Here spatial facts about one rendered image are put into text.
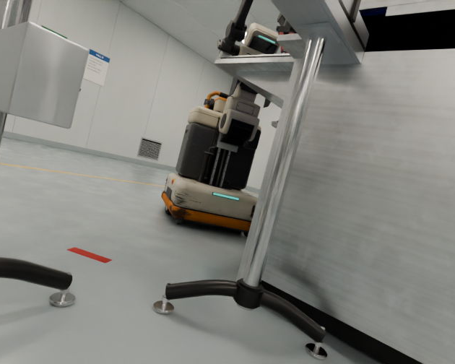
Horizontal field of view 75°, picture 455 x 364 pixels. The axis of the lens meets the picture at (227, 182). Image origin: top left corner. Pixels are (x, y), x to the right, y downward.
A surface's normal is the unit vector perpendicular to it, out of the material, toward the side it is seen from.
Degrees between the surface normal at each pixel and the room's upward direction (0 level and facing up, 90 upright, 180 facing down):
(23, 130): 90
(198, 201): 90
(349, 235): 90
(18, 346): 0
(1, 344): 0
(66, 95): 90
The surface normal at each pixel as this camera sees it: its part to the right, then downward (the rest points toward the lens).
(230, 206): 0.32, 0.13
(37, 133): 0.76, 0.23
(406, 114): -0.60, -0.12
